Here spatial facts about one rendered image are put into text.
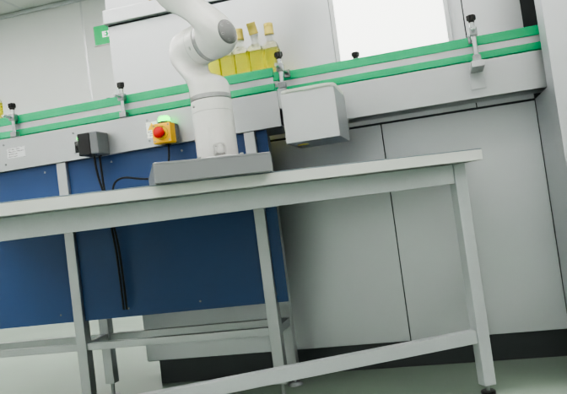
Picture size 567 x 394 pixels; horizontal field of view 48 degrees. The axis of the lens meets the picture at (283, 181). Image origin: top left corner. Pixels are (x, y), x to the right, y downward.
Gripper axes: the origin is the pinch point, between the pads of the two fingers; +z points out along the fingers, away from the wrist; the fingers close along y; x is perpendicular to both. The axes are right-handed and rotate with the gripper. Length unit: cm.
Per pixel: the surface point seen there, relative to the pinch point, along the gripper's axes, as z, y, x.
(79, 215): 67, 40, 45
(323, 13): -0.2, -19.6, -42.0
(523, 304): 116, -76, -45
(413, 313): 116, -38, -45
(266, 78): 25.7, -0.3, -16.6
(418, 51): 24, -52, -26
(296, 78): 25.6, -9.1, -25.9
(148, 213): 68, 24, 36
